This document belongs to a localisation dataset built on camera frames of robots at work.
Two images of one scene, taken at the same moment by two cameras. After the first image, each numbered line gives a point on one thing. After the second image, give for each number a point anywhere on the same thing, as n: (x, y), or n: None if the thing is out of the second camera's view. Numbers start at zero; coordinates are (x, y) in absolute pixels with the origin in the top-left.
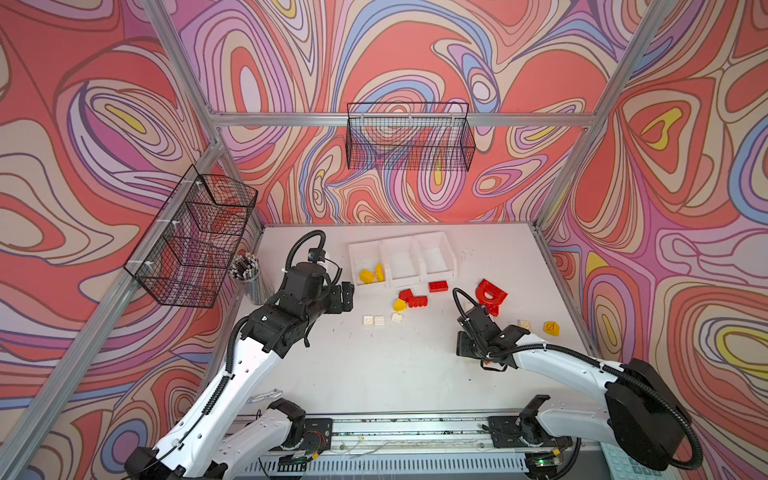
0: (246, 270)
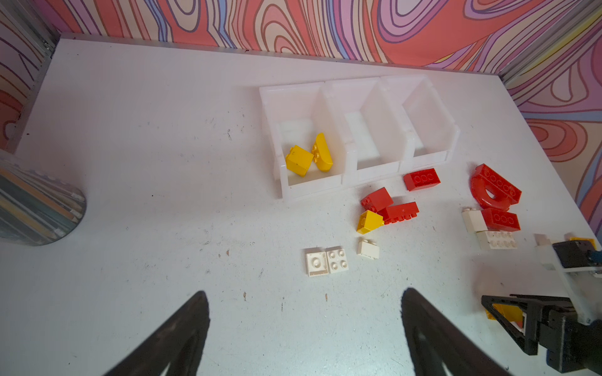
0: (35, 208)
